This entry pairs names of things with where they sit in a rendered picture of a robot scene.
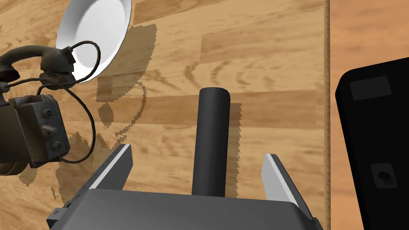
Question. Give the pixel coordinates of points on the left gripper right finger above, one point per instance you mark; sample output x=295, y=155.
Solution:
x=275, y=183

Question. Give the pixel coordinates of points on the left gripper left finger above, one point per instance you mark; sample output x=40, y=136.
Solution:
x=110, y=172

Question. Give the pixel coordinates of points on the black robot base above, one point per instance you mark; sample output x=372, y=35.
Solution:
x=380, y=137

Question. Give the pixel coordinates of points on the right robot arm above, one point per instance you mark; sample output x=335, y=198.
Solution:
x=33, y=127

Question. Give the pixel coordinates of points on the black cylinder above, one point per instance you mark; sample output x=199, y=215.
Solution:
x=211, y=140

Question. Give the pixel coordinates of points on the wooden table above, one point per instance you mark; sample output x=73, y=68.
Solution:
x=262, y=57

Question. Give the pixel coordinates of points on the white plate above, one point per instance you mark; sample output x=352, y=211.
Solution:
x=96, y=28

